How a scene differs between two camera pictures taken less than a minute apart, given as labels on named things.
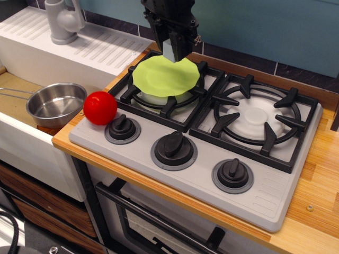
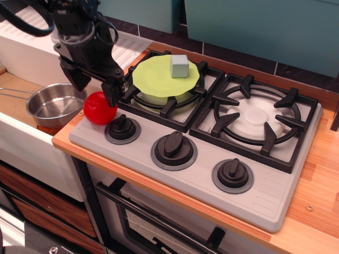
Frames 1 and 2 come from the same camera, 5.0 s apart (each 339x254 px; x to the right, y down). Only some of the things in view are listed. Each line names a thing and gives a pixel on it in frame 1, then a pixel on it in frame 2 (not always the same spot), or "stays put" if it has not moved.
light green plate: [156, 76] stays put
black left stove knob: [122, 130] stays put
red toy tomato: [100, 107] stays put
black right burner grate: [260, 122] stays put
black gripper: [179, 16] → [90, 50]
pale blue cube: [168, 51] → [179, 65]
